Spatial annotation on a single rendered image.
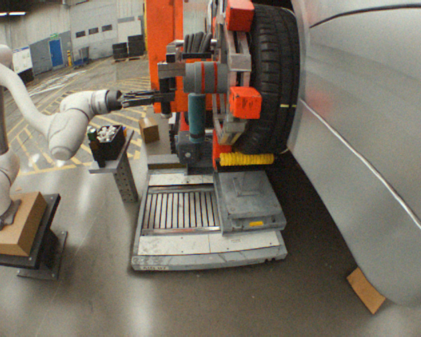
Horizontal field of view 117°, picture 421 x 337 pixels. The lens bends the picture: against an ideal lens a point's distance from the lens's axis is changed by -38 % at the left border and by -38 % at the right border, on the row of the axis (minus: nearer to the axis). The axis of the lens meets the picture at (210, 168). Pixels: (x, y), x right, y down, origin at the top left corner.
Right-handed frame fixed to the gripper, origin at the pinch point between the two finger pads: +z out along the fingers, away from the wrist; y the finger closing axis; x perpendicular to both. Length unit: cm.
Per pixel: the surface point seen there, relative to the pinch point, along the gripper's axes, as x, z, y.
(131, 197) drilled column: -78, -35, -30
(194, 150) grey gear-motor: -48, 10, -39
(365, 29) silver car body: 27, 36, 43
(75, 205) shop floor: -83, -83, -27
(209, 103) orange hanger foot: -26, 21, -60
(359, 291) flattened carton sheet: -82, 97, 57
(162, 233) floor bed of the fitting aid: -76, -11, 2
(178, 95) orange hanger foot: -19, 1, -60
